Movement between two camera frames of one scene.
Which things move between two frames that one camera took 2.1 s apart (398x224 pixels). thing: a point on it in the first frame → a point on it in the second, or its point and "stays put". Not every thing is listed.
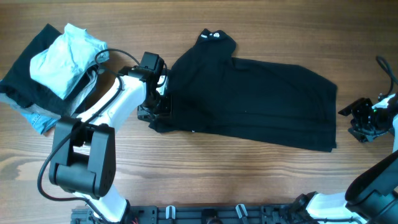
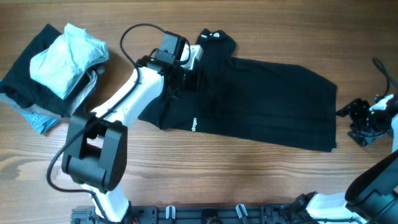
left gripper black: x=165 y=111 → x=196 y=84
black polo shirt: x=212 y=92 stays put
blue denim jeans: x=39 y=123 stays put
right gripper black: x=355 y=109 stays put
